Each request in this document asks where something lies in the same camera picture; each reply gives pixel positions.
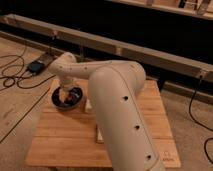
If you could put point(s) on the red item in bowl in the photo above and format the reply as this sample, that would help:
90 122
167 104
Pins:
70 97

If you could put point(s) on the wooden table board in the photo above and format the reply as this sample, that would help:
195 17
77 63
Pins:
68 138

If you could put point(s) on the yellow sponge block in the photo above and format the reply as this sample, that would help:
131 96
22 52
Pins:
99 138

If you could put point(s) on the blue power adapter box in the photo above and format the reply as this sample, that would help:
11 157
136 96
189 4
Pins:
35 67

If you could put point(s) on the black round bowl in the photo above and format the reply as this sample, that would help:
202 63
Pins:
59 98

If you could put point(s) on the long wooden beam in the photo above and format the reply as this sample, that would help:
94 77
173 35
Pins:
149 56

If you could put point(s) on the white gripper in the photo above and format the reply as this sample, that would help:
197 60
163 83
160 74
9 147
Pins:
66 84

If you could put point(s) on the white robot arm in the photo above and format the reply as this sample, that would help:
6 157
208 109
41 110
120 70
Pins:
112 89

